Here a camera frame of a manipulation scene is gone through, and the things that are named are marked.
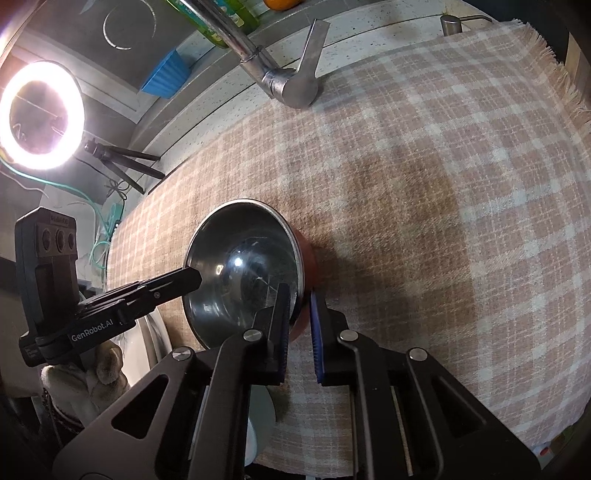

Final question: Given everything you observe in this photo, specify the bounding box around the light blue bowl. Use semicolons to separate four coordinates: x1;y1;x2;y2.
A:
245;386;276;466

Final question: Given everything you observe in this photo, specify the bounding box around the small steel bowl red outside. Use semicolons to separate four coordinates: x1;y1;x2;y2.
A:
182;199;318;349

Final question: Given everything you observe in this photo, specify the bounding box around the pink floral plate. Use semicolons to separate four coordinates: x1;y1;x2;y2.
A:
119;309;172;386

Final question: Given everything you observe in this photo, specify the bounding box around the chrome kitchen faucet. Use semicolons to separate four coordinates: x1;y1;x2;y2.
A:
177;0;332;110

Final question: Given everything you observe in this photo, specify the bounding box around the gloved left hand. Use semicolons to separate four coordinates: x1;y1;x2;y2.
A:
40;341;129;427

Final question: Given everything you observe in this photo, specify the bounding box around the blue silicone cup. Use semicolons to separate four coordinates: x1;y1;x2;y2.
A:
140;50;190;99

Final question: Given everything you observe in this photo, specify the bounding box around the green dish soap bottle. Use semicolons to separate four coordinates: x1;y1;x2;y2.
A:
168;0;259;48

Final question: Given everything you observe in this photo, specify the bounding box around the orange fruit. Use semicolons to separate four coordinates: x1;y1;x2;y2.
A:
263;0;304;12

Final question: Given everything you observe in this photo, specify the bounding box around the teal cable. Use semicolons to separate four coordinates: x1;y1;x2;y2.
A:
0;161;123;273

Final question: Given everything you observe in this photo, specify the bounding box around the ring light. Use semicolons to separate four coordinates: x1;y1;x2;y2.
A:
1;60;85;171

